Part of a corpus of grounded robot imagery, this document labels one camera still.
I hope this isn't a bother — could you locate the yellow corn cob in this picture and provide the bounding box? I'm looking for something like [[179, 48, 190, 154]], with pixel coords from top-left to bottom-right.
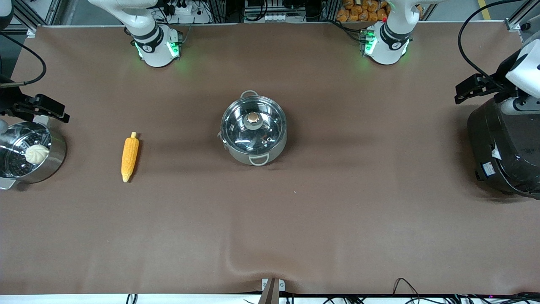
[[121, 132, 140, 183]]

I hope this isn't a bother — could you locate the glass pot lid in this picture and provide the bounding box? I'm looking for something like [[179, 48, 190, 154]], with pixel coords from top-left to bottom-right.
[[221, 96, 287, 155]]

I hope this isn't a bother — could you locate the steel steamer pot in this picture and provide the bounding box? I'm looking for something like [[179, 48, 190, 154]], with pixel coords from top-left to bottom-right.
[[0, 115, 68, 190]]

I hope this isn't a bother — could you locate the steel cooking pot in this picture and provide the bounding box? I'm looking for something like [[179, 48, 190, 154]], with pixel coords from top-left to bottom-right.
[[217, 90, 288, 166]]

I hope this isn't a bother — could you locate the white steamed bun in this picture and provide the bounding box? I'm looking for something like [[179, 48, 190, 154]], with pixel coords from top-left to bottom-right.
[[24, 144, 50, 165]]

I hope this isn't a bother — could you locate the black rice cooker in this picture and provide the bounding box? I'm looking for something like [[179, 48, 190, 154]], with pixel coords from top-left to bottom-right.
[[467, 96, 540, 200]]

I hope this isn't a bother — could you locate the bag of orange buns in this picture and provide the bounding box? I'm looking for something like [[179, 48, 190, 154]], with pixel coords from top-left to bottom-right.
[[336, 0, 424, 23]]

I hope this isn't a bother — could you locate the brown table cloth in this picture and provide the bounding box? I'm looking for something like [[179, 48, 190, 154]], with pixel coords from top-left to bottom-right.
[[0, 21, 540, 296]]

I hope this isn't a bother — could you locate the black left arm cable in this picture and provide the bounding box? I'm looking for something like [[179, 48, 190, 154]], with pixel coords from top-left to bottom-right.
[[457, 0, 520, 83]]

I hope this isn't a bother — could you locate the aluminium frame profile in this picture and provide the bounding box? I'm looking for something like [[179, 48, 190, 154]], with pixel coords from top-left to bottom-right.
[[12, 0, 64, 34], [505, 0, 540, 33]]

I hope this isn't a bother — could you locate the black looped cable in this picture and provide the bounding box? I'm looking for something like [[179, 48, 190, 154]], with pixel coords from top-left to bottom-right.
[[392, 277, 421, 297]]

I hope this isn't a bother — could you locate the metal table bracket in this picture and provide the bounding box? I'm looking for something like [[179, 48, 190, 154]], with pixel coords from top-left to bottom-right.
[[258, 277, 286, 304]]

